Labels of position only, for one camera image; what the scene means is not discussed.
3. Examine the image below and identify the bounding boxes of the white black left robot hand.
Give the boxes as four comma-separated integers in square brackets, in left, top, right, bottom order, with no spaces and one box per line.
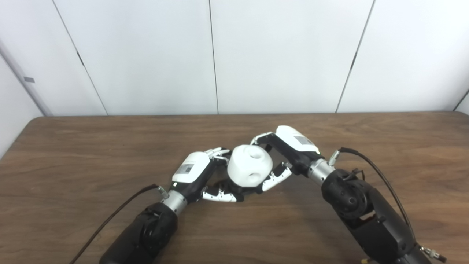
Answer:
[169,147,244,203]

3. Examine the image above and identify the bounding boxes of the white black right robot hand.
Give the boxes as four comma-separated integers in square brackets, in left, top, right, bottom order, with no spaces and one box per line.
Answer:
[250,125,326,194]

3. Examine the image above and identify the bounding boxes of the black flanged holder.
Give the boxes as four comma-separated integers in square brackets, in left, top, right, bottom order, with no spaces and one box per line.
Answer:
[213,178,257,198]

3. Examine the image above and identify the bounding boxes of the round white piece with holes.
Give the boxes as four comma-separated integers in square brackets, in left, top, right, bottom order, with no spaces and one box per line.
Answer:
[227,144,273,188]

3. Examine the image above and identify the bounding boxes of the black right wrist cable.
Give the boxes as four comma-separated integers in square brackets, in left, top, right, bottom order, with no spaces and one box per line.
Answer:
[328,147,447,263]

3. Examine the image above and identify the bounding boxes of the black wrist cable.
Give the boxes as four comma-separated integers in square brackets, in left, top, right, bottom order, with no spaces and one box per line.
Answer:
[328,147,447,263]
[70,184,169,264]

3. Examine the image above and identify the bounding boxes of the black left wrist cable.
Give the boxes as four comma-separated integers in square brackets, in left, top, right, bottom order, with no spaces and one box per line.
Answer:
[70,184,169,264]

